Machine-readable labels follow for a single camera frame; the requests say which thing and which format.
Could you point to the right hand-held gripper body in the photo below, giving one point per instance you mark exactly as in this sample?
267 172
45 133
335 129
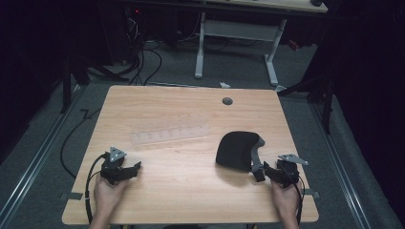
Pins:
288 170

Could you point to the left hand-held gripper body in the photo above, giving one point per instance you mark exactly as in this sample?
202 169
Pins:
112 165

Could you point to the black headrest with grey bracket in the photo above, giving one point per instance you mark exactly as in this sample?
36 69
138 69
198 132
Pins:
237 151

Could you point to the person's right hand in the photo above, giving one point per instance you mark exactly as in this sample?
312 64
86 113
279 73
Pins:
286 200

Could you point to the person's left hand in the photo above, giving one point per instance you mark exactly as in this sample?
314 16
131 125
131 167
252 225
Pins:
107 194

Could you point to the grey tape piece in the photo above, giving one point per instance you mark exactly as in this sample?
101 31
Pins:
75 196
313 193

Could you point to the clear plastic strip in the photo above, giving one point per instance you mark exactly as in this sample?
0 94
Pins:
172 134

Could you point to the black tripod stand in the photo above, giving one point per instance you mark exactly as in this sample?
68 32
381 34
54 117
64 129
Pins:
321 92

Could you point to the black metal stand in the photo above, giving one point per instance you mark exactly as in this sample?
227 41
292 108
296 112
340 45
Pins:
68 86

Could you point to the white paper scrap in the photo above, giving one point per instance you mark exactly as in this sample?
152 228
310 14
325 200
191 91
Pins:
224 85

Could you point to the red object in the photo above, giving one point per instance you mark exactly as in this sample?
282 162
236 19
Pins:
293 45

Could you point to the desk with white legs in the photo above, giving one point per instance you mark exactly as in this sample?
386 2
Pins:
238 30

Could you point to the black computer mouse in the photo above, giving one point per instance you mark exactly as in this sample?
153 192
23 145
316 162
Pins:
316 2

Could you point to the metal floor rail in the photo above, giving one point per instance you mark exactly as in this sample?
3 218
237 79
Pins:
340 168
38 156

